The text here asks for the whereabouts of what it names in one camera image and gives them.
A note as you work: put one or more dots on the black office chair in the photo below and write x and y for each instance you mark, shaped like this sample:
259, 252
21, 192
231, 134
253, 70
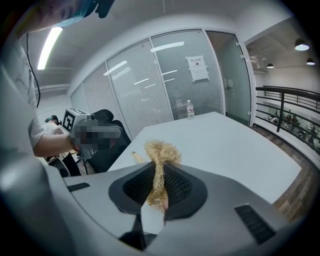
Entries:
110, 155

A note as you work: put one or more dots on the tan fluffy fibre clump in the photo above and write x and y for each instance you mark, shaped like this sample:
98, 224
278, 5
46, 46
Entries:
162, 152

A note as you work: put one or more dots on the long ceiling light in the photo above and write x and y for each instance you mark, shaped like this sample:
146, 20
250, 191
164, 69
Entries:
50, 47

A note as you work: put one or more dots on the person's white t-shirt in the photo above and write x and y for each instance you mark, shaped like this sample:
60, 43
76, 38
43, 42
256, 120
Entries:
15, 150

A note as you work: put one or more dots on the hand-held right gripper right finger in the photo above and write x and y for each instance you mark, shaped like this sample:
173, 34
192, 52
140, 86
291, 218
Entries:
220, 212

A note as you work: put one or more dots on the clear plastic water bottle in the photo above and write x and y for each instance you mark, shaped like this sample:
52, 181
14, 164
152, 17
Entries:
190, 110

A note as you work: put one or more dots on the person's left forearm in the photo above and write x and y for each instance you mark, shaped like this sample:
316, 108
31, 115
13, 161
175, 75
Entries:
52, 146

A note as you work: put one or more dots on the black head-worn camera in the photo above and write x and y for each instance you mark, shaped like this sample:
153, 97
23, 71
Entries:
105, 8

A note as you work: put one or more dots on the blue face mask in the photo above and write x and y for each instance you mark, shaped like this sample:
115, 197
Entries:
72, 21

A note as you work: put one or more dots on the black pendant lamp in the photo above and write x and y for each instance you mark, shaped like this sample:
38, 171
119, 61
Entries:
302, 46
270, 66
310, 62

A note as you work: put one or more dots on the person's head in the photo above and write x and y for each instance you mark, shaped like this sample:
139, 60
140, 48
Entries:
50, 15

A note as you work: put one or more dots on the black metal railing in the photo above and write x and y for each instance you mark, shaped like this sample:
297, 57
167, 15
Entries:
282, 100

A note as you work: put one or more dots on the frosted glass door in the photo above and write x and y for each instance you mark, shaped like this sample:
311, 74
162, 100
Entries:
230, 75

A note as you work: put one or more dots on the white paper notice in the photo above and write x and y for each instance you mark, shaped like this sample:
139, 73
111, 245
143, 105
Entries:
197, 68

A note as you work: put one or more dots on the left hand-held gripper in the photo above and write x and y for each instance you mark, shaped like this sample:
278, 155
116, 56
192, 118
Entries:
72, 120

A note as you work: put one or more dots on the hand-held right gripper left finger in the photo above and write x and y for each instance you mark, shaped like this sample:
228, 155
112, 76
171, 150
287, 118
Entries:
95, 190

